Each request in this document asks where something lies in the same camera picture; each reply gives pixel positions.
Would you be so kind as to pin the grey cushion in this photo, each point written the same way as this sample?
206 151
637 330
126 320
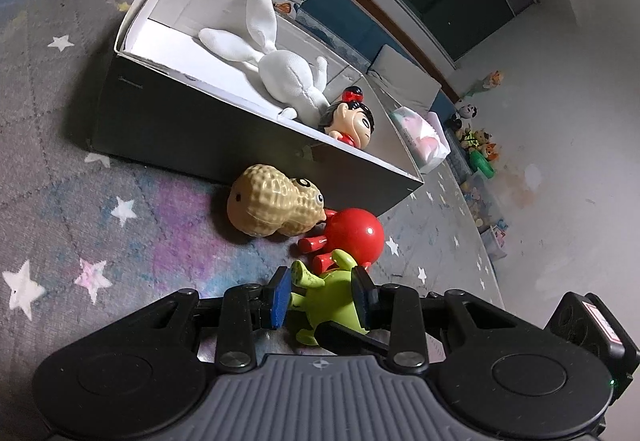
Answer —
405 73

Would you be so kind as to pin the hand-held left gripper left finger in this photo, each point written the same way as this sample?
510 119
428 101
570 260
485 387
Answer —
279 301

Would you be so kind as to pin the dark cardboard box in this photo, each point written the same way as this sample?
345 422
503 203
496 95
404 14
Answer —
200 121

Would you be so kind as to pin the white plush rabbit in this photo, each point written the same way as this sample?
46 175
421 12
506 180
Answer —
285 66

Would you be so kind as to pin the green toy figure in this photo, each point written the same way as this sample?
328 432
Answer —
330 296

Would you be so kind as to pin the black-haired doll with red bow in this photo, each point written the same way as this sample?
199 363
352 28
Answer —
350 123

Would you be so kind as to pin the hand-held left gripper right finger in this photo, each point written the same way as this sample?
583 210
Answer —
361 297

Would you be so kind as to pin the clear bin of small toys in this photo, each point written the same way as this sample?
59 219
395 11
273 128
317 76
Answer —
487 221

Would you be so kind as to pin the red round-headed toy figure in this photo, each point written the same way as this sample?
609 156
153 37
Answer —
355 231

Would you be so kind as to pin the tan peanut toy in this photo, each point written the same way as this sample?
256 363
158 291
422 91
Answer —
265 201

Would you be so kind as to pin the group of small toy figures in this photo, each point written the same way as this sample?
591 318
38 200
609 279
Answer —
477 141

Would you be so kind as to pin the pink and white plastic pack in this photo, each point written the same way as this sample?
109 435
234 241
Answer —
422 136

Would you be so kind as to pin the blue floor pad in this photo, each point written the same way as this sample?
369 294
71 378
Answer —
340 23

